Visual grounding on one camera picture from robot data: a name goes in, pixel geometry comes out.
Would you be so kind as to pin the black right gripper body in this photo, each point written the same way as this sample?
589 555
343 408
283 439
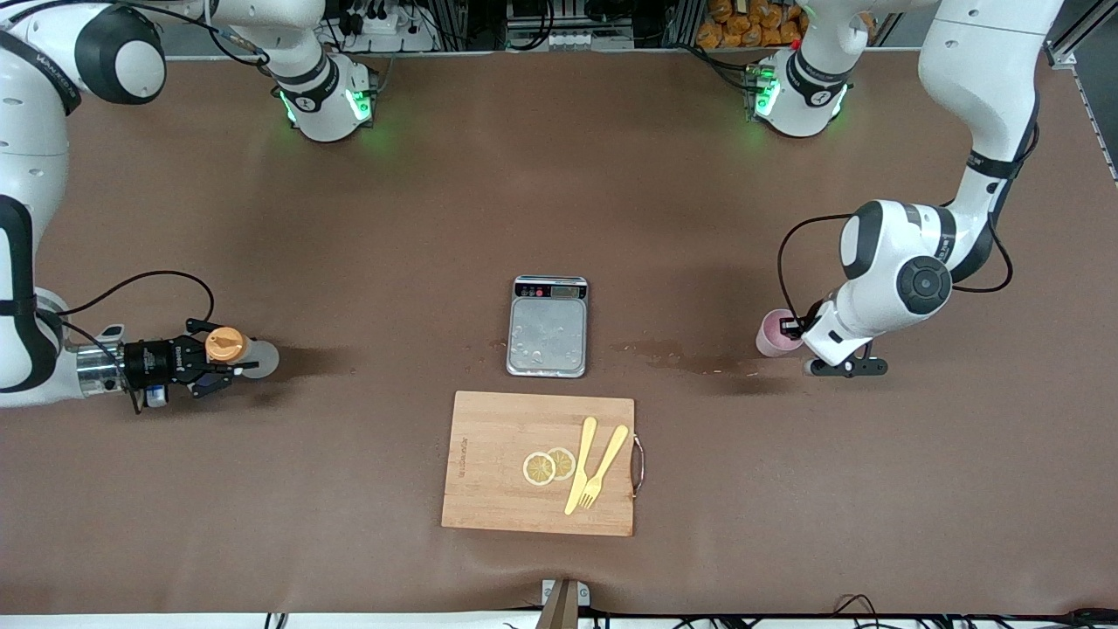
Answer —
148 362

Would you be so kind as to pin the pink plastic cup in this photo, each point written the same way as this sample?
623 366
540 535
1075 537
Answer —
769 336

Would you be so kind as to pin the translucent sauce bottle orange cap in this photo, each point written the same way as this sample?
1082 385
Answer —
225 345

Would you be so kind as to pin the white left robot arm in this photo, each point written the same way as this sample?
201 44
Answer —
978 70

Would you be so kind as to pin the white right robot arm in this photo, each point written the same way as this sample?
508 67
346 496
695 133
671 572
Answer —
26 131

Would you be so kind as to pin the brown table mat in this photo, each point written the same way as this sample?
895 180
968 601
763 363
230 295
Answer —
262 480

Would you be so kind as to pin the yellow plastic fork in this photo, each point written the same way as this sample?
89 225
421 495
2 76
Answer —
611 450

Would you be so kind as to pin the silver digital kitchen scale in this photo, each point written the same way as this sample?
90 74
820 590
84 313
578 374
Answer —
547 336

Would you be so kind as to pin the yellow plastic knife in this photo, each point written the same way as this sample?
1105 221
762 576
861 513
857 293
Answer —
580 467

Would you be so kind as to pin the lemon slice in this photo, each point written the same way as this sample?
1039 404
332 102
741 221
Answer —
538 469
564 461

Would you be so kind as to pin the orange snack packs pile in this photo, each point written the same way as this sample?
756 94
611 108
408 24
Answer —
742 26

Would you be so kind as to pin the white power strip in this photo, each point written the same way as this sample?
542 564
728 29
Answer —
402 39

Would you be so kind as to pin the white terminal block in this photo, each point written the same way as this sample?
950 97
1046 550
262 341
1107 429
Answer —
568 39

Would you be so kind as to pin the metal camera stand bracket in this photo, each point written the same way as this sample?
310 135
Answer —
559 611

